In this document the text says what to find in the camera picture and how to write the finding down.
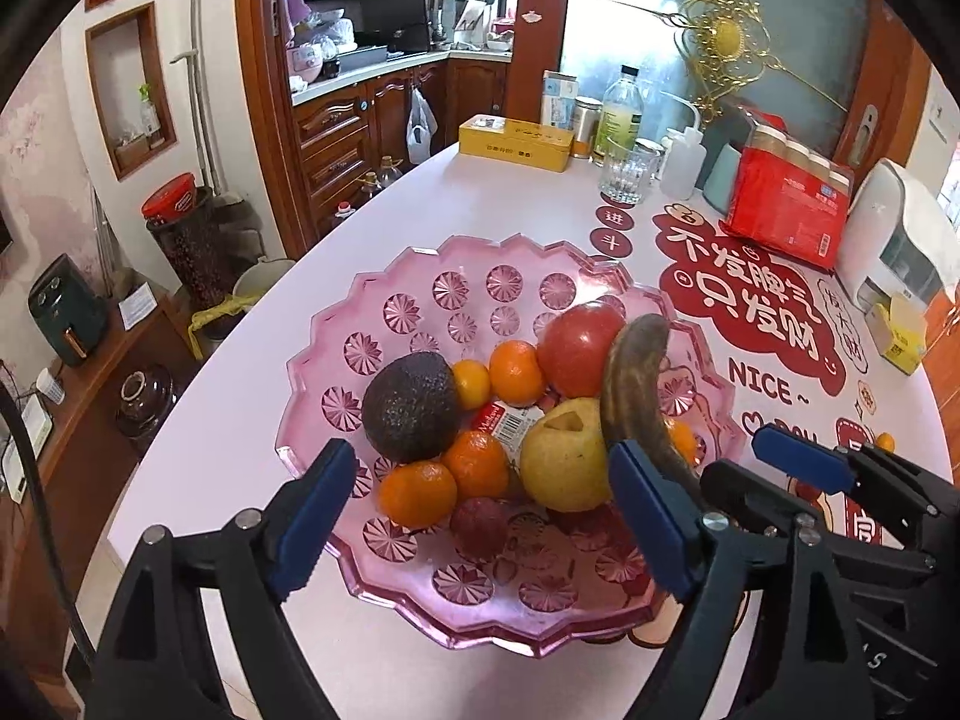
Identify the wooden wall niche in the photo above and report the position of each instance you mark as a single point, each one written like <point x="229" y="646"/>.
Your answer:
<point x="112" y="90"/>

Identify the small yellowish orange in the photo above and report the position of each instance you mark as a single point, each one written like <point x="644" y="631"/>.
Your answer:
<point x="885" y="441"/>

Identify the flat yellow box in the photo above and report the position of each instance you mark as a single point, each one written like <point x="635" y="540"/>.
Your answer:
<point x="517" y="146"/>

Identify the wooden kitchen cabinet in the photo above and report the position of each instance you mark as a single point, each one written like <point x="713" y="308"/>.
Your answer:
<point x="330" y="127"/>

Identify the cooking oil bottle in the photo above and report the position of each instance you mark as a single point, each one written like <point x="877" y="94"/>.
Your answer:
<point x="345" y="214"/>
<point x="386" y="174"/>

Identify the blue white carton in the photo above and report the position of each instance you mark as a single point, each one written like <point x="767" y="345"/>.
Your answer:
<point x="559" y="97"/>

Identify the clear drinking glass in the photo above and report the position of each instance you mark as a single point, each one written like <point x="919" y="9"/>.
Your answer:
<point x="660" y="157"/>
<point x="626" y="176"/>

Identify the white bucket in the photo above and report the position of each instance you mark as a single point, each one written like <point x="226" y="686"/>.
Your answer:
<point x="259" y="277"/>

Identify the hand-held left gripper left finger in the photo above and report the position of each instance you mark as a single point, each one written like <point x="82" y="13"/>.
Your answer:
<point x="315" y="525"/>

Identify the overripe dark banana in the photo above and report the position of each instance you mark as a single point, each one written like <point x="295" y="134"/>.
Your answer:
<point x="634" y="390"/>

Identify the frosted glass door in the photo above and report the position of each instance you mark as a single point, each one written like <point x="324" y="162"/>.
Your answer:
<point x="600" y="15"/>

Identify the white countertop appliance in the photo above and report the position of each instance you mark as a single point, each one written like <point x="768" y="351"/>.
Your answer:
<point x="885" y="217"/>

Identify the black microwave oven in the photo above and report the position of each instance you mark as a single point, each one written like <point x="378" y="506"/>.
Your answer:
<point x="394" y="19"/>

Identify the low wooden shelf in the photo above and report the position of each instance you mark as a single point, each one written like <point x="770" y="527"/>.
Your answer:
<point x="90" y="420"/>

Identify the dark ceramic pot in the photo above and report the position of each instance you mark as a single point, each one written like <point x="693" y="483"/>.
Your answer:
<point x="142" y="397"/>

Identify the grey blue jug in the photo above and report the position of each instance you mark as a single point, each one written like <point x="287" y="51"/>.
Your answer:
<point x="720" y="172"/>

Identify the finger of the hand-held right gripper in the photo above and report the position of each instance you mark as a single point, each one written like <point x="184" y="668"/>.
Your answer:
<point x="757" y="495"/>
<point x="802" y="457"/>

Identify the white plastic bag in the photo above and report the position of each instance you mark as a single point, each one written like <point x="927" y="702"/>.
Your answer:
<point x="421" y="131"/>

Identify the white paper cup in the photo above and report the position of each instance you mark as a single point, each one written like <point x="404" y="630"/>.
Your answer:
<point x="49" y="386"/>

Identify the dark avocado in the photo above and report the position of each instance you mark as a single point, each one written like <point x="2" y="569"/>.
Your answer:
<point x="409" y="405"/>

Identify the pink glass fruit dish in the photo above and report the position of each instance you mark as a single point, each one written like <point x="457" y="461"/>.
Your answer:
<point x="420" y="292"/>

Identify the clear plastic bottle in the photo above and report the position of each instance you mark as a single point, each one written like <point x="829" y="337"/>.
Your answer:
<point x="619" y="112"/>

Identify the pink rice cooker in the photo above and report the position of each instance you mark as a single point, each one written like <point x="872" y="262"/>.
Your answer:
<point x="304" y="60"/>

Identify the red lidded tub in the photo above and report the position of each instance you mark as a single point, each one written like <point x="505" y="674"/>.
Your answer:
<point x="169" y="199"/>

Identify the metal tin jar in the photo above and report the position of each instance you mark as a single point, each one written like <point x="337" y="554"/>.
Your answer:
<point x="586" y="124"/>

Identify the yellow tissue box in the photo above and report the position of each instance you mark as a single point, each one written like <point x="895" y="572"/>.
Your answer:
<point x="900" y="341"/>

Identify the speckled yellow pear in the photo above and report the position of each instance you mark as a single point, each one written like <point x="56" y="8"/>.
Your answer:
<point x="562" y="465"/>

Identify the red white label packet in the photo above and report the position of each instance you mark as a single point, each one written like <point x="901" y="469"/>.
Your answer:
<point x="510" y="424"/>

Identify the mop pole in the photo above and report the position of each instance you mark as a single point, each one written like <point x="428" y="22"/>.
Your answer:
<point x="196" y="52"/>

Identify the white paper box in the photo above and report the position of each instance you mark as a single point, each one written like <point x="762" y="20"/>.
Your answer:
<point x="139" y="304"/>

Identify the dark jar red lid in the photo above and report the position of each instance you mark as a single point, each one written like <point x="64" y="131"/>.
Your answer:
<point x="195" y="255"/>

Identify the white squeeze bottle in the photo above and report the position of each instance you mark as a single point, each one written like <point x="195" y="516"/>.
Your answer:
<point x="684" y="165"/>

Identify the large orange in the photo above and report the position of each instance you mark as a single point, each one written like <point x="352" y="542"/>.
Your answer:
<point x="418" y="495"/>

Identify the dark green air fryer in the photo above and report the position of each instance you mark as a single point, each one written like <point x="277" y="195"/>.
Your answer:
<point x="64" y="307"/>

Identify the yellow cloth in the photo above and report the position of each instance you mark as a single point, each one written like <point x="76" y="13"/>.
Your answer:
<point x="217" y="311"/>

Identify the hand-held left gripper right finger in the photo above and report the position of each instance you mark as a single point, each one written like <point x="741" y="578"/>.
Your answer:
<point x="652" y="525"/>

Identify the red apple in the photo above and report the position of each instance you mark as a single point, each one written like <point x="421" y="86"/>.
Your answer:
<point x="577" y="349"/>

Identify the dark red passion fruit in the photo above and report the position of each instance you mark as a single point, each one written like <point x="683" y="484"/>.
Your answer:
<point x="480" y="529"/>

